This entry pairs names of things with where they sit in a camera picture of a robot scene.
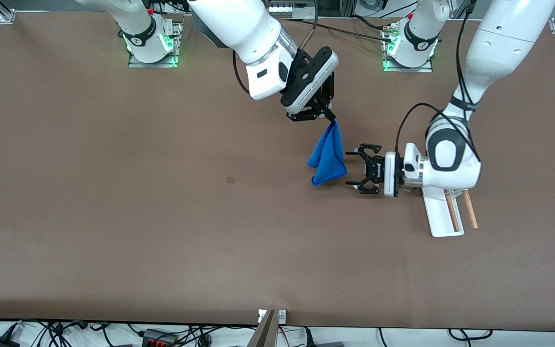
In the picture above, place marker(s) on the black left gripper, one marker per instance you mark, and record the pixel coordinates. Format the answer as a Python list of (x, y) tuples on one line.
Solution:
[(373, 170)]

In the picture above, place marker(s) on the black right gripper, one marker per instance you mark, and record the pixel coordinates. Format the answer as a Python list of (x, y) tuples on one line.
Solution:
[(326, 98)]

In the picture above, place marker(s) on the blue towel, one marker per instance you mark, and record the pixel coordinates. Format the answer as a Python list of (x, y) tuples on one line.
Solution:
[(328, 159)]

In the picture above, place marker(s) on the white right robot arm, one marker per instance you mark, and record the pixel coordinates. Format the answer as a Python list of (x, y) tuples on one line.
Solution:
[(239, 24)]

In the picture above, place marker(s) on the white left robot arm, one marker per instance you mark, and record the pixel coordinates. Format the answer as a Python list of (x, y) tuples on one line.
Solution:
[(499, 48)]

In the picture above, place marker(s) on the white towel rack base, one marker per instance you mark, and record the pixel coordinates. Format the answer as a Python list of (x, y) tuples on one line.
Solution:
[(439, 217)]

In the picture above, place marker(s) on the grey socket strip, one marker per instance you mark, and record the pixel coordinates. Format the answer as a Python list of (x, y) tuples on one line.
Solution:
[(289, 7)]

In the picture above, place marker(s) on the black orange power strip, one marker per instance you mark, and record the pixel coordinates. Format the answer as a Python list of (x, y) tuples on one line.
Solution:
[(159, 340)]

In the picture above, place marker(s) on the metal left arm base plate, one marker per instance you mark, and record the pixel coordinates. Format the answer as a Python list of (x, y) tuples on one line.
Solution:
[(393, 69)]

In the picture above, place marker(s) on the white pole bracket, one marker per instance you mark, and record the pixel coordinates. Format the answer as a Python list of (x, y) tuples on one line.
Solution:
[(282, 316)]

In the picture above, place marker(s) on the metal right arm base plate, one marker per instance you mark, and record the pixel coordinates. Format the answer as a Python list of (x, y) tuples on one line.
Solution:
[(135, 62)]

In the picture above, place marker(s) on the grey camera pole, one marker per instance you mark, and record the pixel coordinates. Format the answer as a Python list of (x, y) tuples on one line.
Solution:
[(264, 335)]

